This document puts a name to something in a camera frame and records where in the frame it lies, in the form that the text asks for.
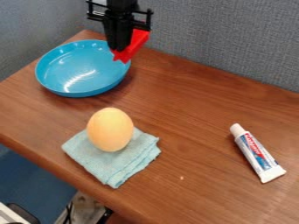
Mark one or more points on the white object bottom corner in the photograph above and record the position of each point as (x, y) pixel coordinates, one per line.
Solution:
(12, 214)

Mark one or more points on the light blue folded cloth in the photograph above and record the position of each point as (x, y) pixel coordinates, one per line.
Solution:
(114, 167)

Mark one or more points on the blue plate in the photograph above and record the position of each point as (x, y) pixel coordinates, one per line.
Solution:
(79, 69)

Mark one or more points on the grey bag under table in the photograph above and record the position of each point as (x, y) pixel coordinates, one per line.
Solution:
(86, 209)

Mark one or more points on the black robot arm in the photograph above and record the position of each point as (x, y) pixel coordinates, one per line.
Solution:
(120, 17)

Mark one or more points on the white toothpaste tube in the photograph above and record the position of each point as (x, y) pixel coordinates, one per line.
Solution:
(263, 163)

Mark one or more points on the orange egg-shaped object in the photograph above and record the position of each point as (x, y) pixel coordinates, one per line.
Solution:
(110, 129)

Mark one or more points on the red plastic block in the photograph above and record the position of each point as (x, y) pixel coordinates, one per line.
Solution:
(139, 39)

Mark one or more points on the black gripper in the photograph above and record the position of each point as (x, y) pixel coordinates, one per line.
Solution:
(130, 17)

